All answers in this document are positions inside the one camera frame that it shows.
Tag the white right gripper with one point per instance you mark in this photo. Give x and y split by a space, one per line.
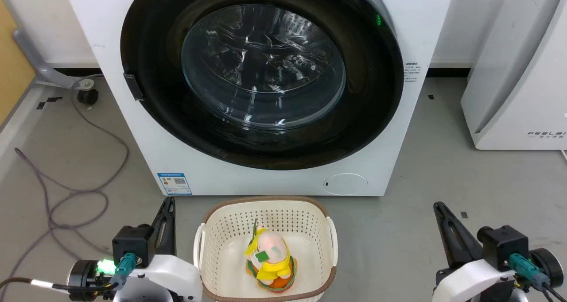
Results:
469 280

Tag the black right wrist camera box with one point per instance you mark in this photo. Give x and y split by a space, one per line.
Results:
502 246

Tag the white tall appliance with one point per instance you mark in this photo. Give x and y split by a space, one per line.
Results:
522 71

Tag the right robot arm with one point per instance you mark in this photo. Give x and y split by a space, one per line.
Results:
547 266

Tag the yellow and pink doll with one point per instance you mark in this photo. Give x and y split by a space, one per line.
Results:
271 260

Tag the black floor tape piece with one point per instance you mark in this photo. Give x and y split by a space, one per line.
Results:
48 102

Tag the white front-load washing machine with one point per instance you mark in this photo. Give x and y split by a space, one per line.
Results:
133 36

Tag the light wooden panel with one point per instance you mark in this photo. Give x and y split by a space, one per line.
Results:
11 63

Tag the round white filter cover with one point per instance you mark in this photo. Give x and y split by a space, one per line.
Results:
345 183

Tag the white text warning sticker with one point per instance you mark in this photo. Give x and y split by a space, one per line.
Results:
411 73

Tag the blue energy label sticker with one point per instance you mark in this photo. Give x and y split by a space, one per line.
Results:
174 183

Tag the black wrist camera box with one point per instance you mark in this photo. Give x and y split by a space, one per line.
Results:
502 246
133 244

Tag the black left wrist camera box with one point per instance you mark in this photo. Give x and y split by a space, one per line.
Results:
133 244

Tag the cream perforated laundry basket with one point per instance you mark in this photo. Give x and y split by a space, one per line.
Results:
221 249

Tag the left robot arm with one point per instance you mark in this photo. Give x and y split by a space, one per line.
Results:
86 275

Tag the grey caster wheel leg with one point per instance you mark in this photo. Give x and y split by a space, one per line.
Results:
40 63

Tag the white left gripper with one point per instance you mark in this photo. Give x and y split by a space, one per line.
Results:
168 275

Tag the black round glass washer door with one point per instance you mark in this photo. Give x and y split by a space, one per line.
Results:
266 71

